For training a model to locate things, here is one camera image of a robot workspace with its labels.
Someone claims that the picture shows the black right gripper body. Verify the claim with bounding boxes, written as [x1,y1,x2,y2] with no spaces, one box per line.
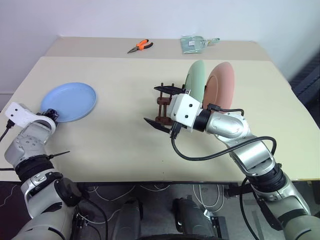
[169,121,187,139]

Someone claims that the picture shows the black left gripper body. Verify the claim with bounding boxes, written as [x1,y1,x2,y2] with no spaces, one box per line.
[40,107,61,124]

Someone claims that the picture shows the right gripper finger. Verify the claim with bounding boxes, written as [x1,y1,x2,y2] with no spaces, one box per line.
[153,85,188,98]
[143,117,174,135]

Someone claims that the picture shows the blue plate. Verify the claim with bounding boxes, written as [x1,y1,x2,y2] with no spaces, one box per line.
[40,82,98,124]

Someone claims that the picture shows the dark wooden dish rack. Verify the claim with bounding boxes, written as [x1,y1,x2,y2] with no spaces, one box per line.
[155,81,209,126]

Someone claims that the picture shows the green plate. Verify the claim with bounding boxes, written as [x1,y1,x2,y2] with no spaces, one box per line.
[184,60,207,106]

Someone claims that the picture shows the black zip tie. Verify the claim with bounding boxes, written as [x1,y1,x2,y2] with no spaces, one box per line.
[46,150,71,160]

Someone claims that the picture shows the green transparent plastic package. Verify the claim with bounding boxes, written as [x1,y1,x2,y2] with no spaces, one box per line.
[180,35,221,54]

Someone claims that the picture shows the pink plate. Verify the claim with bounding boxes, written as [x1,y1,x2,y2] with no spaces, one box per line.
[201,62,236,114]

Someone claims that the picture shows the black table clamp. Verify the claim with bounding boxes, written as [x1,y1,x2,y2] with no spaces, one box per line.
[225,183,252,199]

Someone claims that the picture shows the dark rounded robot leg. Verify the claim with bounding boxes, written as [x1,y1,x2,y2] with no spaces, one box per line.
[115,198,145,240]
[171,196,227,240]

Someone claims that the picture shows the black chair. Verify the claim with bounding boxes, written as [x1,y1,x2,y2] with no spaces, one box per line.
[289,51,320,107]

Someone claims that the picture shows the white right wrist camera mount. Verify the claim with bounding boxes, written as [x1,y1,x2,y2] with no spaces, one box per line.
[168,93,204,133]

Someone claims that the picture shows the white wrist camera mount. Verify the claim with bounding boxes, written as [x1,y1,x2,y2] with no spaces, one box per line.
[168,93,204,133]
[4,101,56,131]

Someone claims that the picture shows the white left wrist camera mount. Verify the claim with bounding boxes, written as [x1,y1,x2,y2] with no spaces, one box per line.
[4,101,56,131]

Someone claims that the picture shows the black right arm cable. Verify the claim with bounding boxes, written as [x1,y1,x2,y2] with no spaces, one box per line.
[170,103,278,161]

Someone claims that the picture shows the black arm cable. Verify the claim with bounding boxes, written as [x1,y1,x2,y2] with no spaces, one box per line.
[170,103,278,161]
[0,119,14,172]

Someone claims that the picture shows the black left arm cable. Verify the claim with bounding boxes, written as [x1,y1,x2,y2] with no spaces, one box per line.
[0,119,14,172]

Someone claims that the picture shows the orange handled pliers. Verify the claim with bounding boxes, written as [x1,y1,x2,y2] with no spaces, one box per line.
[126,39,154,55]

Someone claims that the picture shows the white floor cable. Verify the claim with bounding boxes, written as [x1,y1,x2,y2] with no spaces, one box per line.
[84,183,226,226]

